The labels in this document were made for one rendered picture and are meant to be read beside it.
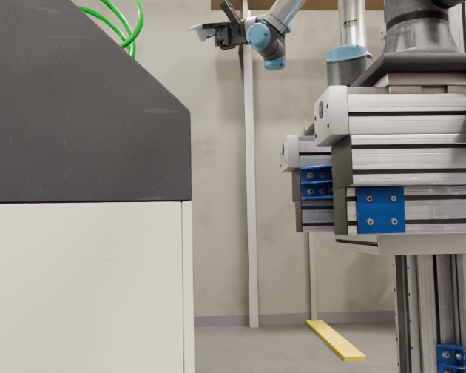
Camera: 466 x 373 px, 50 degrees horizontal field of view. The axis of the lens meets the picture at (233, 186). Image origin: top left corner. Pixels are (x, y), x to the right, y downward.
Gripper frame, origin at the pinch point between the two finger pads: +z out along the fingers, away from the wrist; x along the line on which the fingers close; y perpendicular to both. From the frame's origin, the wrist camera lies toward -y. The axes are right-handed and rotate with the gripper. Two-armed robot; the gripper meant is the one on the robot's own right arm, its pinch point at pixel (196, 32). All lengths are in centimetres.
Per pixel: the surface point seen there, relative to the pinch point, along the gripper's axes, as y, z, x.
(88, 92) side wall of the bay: 35, -26, -98
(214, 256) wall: 118, 84, 177
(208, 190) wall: 68, 87, 182
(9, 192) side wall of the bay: 51, -15, -107
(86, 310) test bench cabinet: 71, -25, -103
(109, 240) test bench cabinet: 60, -29, -100
